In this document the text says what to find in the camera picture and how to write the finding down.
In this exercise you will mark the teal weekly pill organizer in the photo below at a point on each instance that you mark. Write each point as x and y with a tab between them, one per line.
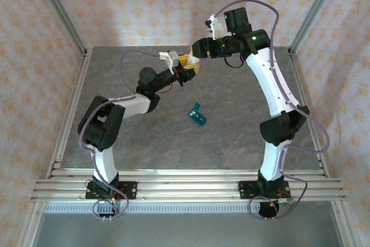
198	118

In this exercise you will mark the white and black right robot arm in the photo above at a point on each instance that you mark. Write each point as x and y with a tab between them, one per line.
266	79

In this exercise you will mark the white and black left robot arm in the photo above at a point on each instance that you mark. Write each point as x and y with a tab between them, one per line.
133	105

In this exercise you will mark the patterned backdrop cloth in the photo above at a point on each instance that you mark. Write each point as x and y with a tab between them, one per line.
185	4

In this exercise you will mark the grey metal panel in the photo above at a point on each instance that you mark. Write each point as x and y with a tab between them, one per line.
185	229

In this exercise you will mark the small silver controller board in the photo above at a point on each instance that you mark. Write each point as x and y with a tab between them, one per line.
286	206

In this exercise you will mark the aluminium side rail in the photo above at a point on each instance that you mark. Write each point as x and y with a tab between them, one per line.
298	76
69	114

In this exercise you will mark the aluminium frame post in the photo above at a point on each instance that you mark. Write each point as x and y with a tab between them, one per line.
316	7
59	8

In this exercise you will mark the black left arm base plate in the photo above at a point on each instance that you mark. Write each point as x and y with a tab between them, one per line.
130	190

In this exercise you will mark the aluminium mounting rail beam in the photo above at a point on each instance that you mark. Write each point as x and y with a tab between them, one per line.
188	189

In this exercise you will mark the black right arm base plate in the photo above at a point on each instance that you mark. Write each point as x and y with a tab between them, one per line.
245	190

